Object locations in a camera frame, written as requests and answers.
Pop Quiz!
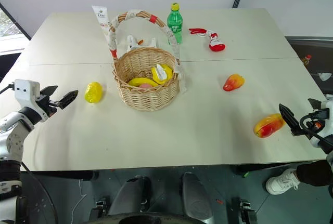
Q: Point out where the small red-yellow toy peach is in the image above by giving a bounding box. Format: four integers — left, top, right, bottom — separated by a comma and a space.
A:
222, 73, 246, 93

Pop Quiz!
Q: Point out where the dark trouser leg of bystander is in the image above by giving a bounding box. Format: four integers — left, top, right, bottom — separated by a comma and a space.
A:
296, 160, 332, 187

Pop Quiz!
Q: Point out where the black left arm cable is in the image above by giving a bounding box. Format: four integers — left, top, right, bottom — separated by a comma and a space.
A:
0, 83, 16, 95

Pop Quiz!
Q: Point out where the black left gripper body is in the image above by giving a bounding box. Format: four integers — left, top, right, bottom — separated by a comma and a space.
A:
35, 94, 59, 122

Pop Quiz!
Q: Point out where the half-peeled yellow toy banana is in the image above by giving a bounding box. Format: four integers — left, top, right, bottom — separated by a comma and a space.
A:
151, 63, 173, 83

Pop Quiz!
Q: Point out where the white object on side table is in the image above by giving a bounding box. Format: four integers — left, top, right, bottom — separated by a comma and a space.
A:
316, 71, 333, 82

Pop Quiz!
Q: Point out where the white floor cable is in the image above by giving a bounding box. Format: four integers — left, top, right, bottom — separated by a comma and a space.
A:
79, 178, 88, 205

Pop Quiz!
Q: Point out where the green plastic soda bottle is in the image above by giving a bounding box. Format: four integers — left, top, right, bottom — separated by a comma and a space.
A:
166, 2, 184, 46

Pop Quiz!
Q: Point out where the wicker basket with handle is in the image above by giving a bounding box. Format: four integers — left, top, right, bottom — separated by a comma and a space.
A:
107, 9, 188, 112

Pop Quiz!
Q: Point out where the grey rounded robot leg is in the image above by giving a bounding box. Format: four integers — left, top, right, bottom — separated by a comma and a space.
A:
107, 176, 152, 216
181, 172, 213, 220

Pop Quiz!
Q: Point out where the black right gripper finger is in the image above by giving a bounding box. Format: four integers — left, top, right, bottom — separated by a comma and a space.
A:
308, 98, 323, 111
278, 103, 303, 136

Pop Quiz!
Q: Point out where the dark window frame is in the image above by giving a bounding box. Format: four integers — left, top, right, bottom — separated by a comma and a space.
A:
0, 1, 32, 41

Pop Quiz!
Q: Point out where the black table caster foot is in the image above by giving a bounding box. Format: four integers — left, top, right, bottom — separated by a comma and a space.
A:
89, 197, 109, 220
230, 197, 258, 224

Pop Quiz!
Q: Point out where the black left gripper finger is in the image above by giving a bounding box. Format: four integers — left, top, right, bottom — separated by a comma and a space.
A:
40, 85, 58, 97
57, 89, 79, 110

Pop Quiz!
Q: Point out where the white sneaker of bystander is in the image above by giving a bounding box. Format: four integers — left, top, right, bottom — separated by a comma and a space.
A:
265, 168, 301, 196

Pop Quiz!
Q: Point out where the dark side table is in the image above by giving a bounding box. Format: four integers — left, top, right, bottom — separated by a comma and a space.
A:
284, 35, 333, 95

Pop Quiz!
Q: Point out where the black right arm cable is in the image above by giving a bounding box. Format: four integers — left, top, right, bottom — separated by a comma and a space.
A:
299, 114, 333, 147

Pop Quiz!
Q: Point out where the long red-yellow toy mango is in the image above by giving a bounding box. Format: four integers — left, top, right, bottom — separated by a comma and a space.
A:
253, 113, 286, 139

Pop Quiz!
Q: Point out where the black round floor disc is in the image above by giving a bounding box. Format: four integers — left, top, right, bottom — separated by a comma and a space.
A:
15, 169, 59, 224

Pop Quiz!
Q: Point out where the white Dove tube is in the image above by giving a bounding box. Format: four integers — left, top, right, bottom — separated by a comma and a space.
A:
91, 5, 113, 46

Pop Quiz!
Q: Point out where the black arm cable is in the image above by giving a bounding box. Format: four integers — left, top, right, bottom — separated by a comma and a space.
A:
0, 83, 16, 95
299, 114, 333, 147

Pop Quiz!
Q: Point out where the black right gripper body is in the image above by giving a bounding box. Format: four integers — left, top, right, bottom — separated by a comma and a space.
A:
299, 112, 325, 135

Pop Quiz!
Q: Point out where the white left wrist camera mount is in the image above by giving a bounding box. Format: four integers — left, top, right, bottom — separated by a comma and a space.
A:
14, 78, 42, 111

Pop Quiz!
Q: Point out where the dark round robot torso rim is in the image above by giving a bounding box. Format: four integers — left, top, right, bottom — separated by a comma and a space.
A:
98, 213, 207, 224

